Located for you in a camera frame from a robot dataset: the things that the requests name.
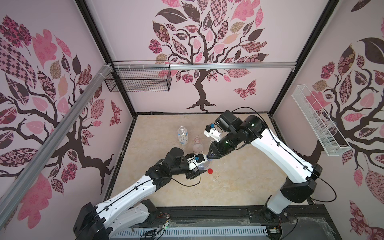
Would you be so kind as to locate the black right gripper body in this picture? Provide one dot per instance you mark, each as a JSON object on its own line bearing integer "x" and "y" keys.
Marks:
{"x": 214, "y": 151}

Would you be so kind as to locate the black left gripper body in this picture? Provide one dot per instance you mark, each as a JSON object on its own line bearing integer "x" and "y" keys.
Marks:
{"x": 190, "y": 174}

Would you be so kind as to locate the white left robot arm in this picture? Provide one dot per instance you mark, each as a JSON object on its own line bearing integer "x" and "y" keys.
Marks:
{"x": 131, "y": 207}

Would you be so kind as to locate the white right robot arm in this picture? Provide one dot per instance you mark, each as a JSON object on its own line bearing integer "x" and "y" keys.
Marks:
{"x": 229, "y": 131}

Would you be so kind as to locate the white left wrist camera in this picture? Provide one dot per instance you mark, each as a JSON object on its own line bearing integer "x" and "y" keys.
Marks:
{"x": 199, "y": 161}

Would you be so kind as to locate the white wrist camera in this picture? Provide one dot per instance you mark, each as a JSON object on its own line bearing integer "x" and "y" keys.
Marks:
{"x": 213, "y": 131}
{"x": 199, "y": 161}

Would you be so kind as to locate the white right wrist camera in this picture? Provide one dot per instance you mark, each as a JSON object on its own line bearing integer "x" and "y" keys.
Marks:
{"x": 213, "y": 131}

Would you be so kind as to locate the white slotted cable duct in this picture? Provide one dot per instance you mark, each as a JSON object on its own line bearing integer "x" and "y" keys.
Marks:
{"x": 194, "y": 232}

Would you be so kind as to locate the black wire basket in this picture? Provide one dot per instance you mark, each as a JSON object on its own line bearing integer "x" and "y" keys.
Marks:
{"x": 140, "y": 76}

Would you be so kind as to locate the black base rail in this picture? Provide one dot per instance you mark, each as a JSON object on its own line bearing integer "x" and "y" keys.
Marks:
{"x": 296, "y": 222}

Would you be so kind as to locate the white wire shelf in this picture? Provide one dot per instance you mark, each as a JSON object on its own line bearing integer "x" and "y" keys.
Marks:
{"x": 312, "y": 105}

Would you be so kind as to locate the aluminium rail back wall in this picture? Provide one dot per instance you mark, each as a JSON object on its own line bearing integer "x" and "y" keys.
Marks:
{"x": 215, "y": 66}

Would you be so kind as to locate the aluminium rail wall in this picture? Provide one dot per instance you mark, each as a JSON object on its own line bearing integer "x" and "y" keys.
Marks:
{"x": 215, "y": 66}
{"x": 22, "y": 184}

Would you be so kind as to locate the aluminium rail left wall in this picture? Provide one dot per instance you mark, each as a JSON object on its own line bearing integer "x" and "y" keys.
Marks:
{"x": 22, "y": 184}

